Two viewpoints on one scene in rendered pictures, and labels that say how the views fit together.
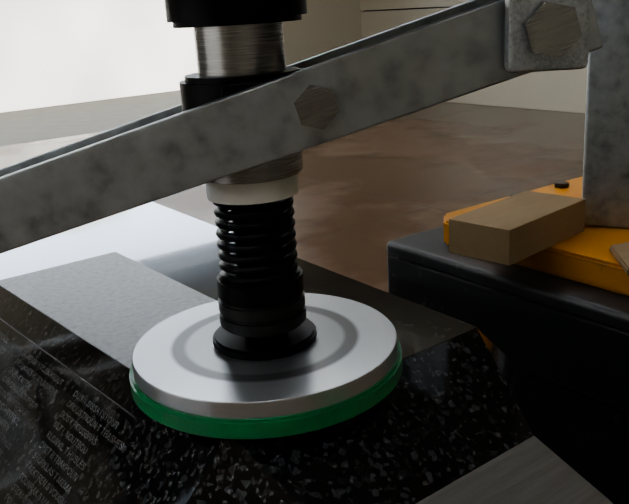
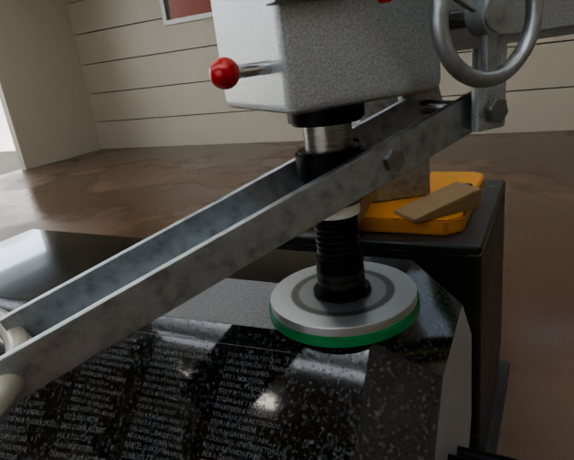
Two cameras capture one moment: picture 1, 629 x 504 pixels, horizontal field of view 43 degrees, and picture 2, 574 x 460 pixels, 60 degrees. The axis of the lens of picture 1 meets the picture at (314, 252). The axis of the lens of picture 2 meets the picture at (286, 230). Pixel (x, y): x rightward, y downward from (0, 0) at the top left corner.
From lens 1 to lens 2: 0.40 m
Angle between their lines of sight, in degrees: 24
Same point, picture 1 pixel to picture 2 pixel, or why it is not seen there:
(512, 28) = (479, 111)
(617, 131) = not seen: hidden behind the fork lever
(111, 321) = (214, 308)
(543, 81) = (218, 127)
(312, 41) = (58, 117)
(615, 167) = not seen: hidden behind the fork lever
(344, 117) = (403, 163)
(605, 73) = not seen: hidden behind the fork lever
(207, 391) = (355, 321)
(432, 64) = (439, 131)
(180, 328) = (287, 297)
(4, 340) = (132, 340)
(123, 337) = (236, 314)
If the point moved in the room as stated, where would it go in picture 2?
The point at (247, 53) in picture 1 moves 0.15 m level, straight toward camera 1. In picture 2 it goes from (345, 137) to (437, 147)
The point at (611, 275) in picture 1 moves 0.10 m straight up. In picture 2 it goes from (401, 224) to (400, 187)
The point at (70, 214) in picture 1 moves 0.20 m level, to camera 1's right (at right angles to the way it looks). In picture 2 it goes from (272, 242) to (403, 203)
